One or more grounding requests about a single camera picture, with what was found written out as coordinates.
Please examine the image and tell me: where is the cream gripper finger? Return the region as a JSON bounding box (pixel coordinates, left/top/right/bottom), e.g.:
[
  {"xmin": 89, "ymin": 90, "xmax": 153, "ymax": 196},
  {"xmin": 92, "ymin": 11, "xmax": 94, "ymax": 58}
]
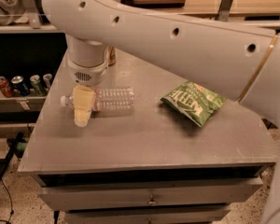
[{"xmin": 73, "ymin": 85, "xmax": 95, "ymax": 127}]

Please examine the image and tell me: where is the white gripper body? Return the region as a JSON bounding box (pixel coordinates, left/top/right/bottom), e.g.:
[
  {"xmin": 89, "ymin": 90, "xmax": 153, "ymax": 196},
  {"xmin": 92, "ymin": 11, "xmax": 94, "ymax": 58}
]
[{"xmin": 65, "ymin": 35, "xmax": 108, "ymax": 86}]

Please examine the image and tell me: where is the clear plastic water bottle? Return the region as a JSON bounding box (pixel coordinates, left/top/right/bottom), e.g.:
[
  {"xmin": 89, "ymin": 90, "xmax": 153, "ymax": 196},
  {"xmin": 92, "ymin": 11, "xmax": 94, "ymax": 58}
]
[{"xmin": 60, "ymin": 87, "xmax": 135, "ymax": 112}]

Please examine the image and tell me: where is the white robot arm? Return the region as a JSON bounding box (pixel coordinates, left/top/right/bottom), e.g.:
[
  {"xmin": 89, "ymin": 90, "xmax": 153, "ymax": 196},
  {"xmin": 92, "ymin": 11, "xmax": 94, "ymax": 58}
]
[{"xmin": 42, "ymin": 0, "xmax": 280, "ymax": 224}]

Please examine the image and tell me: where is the gold soda can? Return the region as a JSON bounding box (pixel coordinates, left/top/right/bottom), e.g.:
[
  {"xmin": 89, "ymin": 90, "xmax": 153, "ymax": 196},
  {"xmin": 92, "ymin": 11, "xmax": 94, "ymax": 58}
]
[{"xmin": 108, "ymin": 46, "xmax": 116, "ymax": 66}]

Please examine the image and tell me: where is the silver soda can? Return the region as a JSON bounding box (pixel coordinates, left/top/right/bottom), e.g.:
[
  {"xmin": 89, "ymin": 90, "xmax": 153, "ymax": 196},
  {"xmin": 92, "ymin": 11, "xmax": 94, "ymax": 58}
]
[{"xmin": 43, "ymin": 74, "xmax": 53, "ymax": 91}]

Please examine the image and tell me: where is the green soda can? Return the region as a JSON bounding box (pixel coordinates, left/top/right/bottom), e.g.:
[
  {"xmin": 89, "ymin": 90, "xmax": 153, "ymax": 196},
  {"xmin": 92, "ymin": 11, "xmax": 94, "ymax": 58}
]
[{"xmin": 30, "ymin": 75, "xmax": 46, "ymax": 96}]

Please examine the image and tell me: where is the dark blue soda can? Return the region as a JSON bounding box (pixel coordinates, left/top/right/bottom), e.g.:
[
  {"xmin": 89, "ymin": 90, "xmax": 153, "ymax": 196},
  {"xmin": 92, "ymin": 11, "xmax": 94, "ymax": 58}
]
[{"xmin": 11, "ymin": 76, "xmax": 30, "ymax": 96}]

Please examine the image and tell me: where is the black stand leg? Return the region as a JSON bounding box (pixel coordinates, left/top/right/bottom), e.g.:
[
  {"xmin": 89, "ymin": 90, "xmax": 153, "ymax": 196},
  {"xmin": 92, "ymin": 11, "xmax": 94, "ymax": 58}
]
[{"xmin": 0, "ymin": 133, "xmax": 27, "ymax": 182}]

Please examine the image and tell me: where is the grey low shelf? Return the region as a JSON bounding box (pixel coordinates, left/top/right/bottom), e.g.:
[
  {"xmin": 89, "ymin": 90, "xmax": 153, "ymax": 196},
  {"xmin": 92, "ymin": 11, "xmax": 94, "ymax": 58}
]
[{"xmin": 0, "ymin": 91, "xmax": 46, "ymax": 113}]

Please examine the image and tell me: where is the grey drawer cabinet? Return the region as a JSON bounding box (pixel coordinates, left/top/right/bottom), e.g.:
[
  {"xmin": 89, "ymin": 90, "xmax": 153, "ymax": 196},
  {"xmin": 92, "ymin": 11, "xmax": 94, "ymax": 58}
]
[{"xmin": 19, "ymin": 53, "xmax": 277, "ymax": 224}]

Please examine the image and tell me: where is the red soda can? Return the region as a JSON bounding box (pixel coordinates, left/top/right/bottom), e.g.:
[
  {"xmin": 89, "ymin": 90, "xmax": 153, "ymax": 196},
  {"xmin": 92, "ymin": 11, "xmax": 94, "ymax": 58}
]
[{"xmin": 0, "ymin": 76, "xmax": 13, "ymax": 98}]

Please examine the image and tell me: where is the grey cloth bundle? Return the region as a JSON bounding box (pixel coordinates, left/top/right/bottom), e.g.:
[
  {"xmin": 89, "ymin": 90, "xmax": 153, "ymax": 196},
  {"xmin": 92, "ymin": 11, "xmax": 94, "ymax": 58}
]
[{"xmin": 0, "ymin": 0, "xmax": 48, "ymax": 26}]

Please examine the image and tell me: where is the green kettle chips bag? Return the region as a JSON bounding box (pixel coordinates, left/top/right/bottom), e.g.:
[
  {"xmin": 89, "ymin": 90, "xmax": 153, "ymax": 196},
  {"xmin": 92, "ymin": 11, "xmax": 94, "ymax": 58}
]
[{"xmin": 161, "ymin": 81, "xmax": 226, "ymax": 127}]

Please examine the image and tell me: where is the upper drawer metal knob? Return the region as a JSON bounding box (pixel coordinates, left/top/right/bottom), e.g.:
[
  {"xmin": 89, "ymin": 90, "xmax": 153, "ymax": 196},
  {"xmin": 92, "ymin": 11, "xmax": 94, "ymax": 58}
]
[{"xmin": 147, "ymin": 195, "xmax": 158, "ymax": 206}]

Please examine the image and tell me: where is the left metal bracket post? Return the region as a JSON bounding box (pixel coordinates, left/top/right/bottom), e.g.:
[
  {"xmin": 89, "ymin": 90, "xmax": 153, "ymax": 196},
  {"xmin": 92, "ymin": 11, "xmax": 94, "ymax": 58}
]
[{"xmin": 21, "ymin": 0, "xmax": 42, "ymax": 29}]

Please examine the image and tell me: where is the metal bracket post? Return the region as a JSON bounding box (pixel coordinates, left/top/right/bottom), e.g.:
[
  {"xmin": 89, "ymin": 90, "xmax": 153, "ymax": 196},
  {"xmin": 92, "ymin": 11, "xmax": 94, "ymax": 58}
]
[
  {"xmin": 21, "ymin": 0, "xmax": 42, "ymax": 29},
  {"xmin": 215, "ymin": 0, "xmax": 233, "ymax": 21}
]

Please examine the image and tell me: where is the black floor cable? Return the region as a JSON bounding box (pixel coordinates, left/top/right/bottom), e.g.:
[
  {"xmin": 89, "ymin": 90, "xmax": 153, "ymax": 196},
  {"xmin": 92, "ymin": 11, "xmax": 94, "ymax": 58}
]
[{"xmin": 0, "ymin": 149, "xmax": 15, "ymax": 224}]

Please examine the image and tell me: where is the right metal bracket post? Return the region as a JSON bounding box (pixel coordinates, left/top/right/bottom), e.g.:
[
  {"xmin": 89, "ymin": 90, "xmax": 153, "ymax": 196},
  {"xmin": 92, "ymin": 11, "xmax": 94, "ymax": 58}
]
[{"xmin": 215, "ymin": 0, "xmax": 233, "ymax": 21}]

